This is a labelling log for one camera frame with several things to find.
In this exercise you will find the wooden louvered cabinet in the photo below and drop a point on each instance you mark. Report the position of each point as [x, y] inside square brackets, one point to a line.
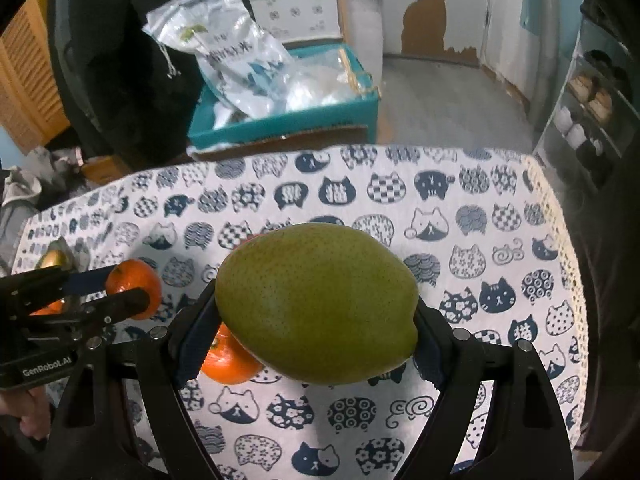
[30, 90]

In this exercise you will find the person's left hand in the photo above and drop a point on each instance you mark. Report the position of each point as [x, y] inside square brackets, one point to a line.
[35, 417]

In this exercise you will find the cat-print tablecloth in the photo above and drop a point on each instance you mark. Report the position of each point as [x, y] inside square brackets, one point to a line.
[350, 200]

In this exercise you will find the group of assorted shoes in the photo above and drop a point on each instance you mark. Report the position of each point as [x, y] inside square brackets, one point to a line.
[595, 100]

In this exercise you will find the teal box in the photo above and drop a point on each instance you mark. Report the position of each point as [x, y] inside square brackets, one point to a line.
[300, 120]

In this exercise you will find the grey hoodie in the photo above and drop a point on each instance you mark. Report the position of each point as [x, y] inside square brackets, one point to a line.
[50, 165]

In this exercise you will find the metal shoe rack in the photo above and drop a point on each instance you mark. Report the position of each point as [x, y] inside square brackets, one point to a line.
[545, 135]

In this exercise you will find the wooden shelf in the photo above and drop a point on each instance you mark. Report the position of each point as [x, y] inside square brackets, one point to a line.
[340, 5]

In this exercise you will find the green glass bowl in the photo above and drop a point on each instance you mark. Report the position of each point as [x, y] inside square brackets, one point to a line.
[52, 257]

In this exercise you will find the clear plastic bag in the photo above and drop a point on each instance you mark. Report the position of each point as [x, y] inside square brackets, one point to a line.
[320, 85]

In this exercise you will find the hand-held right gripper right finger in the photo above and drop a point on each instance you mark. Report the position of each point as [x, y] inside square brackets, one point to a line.
[427, 355]

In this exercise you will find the dark cloth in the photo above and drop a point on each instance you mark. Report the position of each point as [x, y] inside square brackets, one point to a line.
[612, 285]

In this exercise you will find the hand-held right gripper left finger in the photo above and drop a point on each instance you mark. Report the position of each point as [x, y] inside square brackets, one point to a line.
[195, 342]

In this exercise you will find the white door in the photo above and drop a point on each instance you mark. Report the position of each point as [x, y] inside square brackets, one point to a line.
[502, 15]

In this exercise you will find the orange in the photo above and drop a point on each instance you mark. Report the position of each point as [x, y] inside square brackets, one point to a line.
[132, 285]
[230, 362]
[50, 307]

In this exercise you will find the pile of grey clothes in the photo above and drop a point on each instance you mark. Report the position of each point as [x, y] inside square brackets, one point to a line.
[15, 190]

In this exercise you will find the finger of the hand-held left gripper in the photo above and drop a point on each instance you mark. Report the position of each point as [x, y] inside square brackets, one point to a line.
[117, 305]
[90, 280]

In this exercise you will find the black coat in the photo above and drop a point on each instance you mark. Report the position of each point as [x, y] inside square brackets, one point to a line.
[120, 60]

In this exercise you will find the white patterned box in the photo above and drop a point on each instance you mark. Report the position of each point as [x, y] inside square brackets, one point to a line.
[295, 12]

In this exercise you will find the white printed rice bag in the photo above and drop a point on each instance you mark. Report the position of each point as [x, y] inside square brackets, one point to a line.
[225, 45]

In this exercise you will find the cardboard box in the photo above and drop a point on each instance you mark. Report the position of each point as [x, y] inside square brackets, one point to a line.
[280, 142]

